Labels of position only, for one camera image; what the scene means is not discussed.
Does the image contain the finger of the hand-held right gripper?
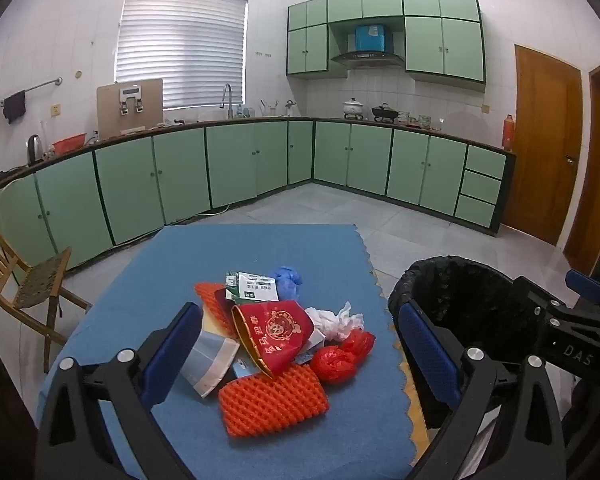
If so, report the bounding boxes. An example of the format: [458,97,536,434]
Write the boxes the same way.
[511,275,567,324]
[565,269,600,306]

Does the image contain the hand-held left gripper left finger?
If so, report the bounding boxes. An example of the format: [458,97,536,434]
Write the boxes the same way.
[34,301,204,480]

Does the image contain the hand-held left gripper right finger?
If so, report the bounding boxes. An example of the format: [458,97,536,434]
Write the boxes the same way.
[398,301,566,480]

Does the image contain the small orange foam net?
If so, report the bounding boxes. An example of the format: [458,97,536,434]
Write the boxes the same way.
[194,282,238,338]

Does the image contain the black-lined trash bin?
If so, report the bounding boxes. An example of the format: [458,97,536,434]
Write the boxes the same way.
[387,256,581,431]

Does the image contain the red plastic bag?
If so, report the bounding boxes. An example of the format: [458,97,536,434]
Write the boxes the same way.
[310,329,377,385]

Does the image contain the white tissue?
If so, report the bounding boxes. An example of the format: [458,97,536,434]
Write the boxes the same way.
[305,301,365,343]

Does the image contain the large orange foam net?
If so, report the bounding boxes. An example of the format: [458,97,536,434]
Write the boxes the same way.
[217,364,329,438]

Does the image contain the blue plastic glove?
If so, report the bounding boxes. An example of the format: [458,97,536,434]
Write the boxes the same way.
[269,266,303,302]

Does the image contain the grey white paper cup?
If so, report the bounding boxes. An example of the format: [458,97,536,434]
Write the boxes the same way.
[180,330,241,398]

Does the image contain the wooden table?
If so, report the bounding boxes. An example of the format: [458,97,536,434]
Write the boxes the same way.
[367,255,431,466]

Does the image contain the red gold-printed paper bag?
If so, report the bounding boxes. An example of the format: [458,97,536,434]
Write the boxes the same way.
[230,300,315,378]

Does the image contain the green white packet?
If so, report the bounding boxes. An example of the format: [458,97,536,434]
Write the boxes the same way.
[224,271,278,306]

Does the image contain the wooden woven-seat chair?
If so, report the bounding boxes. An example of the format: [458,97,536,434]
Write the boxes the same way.
[0,205,93,373]

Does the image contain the blue table mat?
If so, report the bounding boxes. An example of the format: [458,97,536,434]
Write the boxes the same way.
[37,224,421,480]

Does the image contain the green lower cabinets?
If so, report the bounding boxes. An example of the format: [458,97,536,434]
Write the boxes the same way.
[0,117,517,273]

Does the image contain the green cabinets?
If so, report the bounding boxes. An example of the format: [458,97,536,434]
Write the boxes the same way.
[286,0,487,92]
[0,117,517,273]

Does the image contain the red basin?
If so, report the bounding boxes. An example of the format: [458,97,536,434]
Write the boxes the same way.
[51,132,88,155]

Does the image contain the electric kettle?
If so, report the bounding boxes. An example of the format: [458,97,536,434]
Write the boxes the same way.
[26,134,47,166]

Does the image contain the green upper cabinets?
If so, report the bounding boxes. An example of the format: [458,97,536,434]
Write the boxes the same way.
[286,0,487,92]

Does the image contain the range hood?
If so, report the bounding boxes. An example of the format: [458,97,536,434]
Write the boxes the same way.
[330,50,405,68]

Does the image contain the dark towel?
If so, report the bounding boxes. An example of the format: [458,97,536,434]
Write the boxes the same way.
[2,91,27,125]

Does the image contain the blue box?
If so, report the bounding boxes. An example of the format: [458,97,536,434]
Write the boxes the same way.
[355,24,387,53]

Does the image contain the white window blind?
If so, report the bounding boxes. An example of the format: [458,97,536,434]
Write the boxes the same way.
[115,0,248,111]

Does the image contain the steel towel rail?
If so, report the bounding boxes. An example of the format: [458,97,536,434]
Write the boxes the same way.
[0,76,63,106]

